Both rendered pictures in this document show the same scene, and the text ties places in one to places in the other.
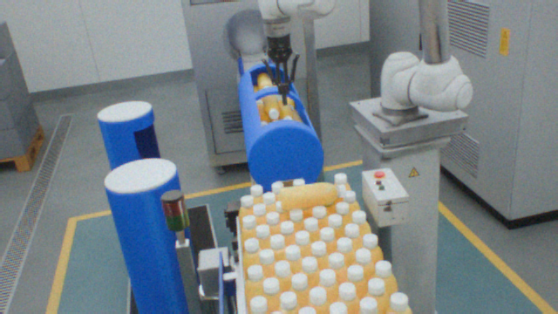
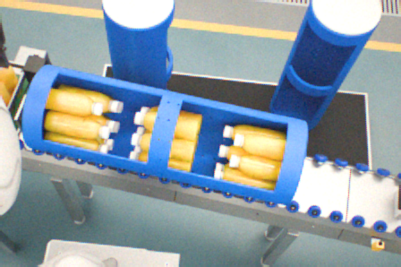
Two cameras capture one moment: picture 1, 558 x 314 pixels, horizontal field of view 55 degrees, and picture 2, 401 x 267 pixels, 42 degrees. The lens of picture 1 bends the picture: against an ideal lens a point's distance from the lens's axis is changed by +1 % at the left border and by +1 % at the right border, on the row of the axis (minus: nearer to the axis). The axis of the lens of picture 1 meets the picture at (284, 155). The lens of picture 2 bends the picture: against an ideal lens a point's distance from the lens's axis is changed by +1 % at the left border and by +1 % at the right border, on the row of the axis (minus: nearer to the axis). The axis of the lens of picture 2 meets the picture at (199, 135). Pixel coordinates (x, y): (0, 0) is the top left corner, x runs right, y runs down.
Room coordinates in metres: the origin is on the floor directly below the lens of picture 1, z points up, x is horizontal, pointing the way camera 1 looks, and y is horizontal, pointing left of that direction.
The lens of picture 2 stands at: (2.41, -0.68, 2.64)
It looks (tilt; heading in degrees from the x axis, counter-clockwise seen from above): 64 degrees down; 99
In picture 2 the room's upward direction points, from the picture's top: 9 degrees clockwise
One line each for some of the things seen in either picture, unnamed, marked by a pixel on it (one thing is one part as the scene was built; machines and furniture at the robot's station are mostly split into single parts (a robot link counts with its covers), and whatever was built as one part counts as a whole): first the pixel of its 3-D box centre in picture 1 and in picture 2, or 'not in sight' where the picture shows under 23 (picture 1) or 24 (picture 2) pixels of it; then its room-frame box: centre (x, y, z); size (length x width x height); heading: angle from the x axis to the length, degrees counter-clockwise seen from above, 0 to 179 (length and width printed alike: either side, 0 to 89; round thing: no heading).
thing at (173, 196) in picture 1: (177, 219); not in sight; (1.28, 0.32, 1.18); 0.06 x 0.06 x 0.16
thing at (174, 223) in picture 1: (176, 218); not in sight; (1.28, 0.32, 1.18); 0.06 x 0.06 x 0.05
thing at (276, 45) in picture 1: (279, 48); not in sight; (1.71, -0.02, 1.53); 0.08 x 0.07 x 0.09; 94
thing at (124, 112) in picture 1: (125, 111); (346, 5); (2.69, 0.82, 1.03); 0.28 x 0.28 x 0.01
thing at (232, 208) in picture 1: (239, 217); (37, 72); (1.63, 0.19, 0.95); 0.10 x 0.07 x 0.10; 94
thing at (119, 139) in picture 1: (142, 184); (316, 66); (2.69, 0.82, 0.59); 0.28 x 0.28 x 0.88
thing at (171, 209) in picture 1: (173, 204); not in sight; (1.28, 0.32, 1.23); 0.06 x 0.06 x 0.04
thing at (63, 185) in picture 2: not in sight; (70, 199); (1.76, -0.08, 0.31); 0.06 x 0.06 x 0.63; 4
